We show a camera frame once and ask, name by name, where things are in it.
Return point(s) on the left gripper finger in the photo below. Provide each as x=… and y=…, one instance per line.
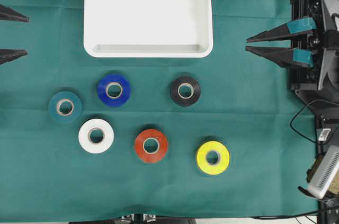
x=7, y=55
x=8, y=14

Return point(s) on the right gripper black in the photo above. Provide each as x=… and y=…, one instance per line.
x=314, y=41

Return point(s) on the teal tape roll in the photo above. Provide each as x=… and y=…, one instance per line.
x=65, y=107

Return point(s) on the blue tape roll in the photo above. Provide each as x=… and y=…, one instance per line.
x=114, y=90

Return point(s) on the white tape roll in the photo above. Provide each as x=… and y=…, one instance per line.
x=96, y=136

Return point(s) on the black tape roll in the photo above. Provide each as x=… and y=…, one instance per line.
x=185, y=91

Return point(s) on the yellow tape roll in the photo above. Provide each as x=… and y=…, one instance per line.
x=212, y=158

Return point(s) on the red tape roll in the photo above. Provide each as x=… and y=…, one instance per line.
x=151, y=146

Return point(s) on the white plastic case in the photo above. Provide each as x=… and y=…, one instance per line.
x=148, y=28

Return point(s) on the white perforated box device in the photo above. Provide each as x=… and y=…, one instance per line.
x=324, y=174

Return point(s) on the black stand base bottom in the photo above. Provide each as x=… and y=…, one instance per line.
x=141, y=219

